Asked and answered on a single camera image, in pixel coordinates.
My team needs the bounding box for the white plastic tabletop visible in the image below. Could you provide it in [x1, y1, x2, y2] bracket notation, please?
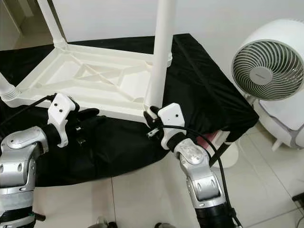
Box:
[0, 43, 173, 122]

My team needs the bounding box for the black tablecloth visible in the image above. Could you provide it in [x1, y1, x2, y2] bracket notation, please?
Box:
[0, 33, 259, 186]

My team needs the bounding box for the pink plastic piece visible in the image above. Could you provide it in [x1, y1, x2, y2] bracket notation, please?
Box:
[199, 132, 225, 143]

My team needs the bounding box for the grey robot left foot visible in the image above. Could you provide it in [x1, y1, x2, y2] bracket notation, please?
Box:
[94, 216, 117, 228]

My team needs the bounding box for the white domed litter box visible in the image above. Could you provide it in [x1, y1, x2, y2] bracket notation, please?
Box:
[252, 97, 304, 150]

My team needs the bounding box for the black storage crate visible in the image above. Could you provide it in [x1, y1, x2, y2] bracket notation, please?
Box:
[292, 192, 304, 207]

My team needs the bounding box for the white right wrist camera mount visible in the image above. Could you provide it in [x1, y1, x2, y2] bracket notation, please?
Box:
[158, 103, 183, 151]

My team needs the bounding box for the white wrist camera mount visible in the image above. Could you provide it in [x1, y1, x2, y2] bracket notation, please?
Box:
[158, 103, 183, 151]
[48, 93, 79, 147]

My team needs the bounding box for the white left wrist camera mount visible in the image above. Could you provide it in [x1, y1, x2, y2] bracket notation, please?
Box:
[48, 93, 79, 147]

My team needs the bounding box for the white pedestal fan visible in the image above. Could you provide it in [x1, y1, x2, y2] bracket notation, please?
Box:
[211, 18, 304, 169]

